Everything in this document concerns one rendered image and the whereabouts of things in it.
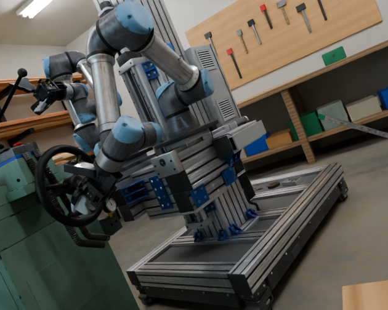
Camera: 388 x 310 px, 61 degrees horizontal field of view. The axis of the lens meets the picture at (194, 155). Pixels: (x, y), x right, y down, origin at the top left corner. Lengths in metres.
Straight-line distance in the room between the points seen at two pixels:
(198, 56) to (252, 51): 2.28
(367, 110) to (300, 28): 1.17
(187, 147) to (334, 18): 2.89
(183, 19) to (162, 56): 3.25
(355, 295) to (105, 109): 0.84
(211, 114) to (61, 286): 1.12
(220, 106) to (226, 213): 0.59
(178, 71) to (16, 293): 0.93
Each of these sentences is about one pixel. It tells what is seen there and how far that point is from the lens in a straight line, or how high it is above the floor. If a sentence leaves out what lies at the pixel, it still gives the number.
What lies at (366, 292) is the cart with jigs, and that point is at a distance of 0.55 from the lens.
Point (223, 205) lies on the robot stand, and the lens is 1.76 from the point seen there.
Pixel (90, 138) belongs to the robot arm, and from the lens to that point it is 1.79.
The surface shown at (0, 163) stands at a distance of 1.28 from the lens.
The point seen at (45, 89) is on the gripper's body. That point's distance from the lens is 1.48.
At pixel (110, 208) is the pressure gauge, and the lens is 1.47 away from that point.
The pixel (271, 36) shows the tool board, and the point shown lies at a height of 1.40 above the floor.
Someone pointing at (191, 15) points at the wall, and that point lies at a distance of 4.43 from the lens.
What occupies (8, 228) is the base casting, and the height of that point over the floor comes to 0.76.
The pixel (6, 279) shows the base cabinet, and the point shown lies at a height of 0.62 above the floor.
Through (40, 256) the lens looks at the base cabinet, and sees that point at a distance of 1.28.
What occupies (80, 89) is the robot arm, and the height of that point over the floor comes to 1.19.
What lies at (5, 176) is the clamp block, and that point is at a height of 0.92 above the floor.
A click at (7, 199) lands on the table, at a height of 0.85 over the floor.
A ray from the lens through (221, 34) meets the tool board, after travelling 4.24.
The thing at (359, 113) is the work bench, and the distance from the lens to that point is 3.58.
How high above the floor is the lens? 0.84
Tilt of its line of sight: 5 degrees down
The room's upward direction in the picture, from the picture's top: 23 degrees counter-clockwise
